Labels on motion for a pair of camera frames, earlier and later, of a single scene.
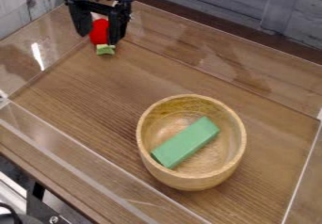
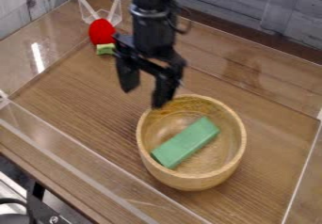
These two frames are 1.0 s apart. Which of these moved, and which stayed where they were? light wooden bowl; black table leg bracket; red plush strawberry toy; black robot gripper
Moved: black robot gripper
Stayed: black table leg bracket; light wooden bowl; red plush strawberry toy
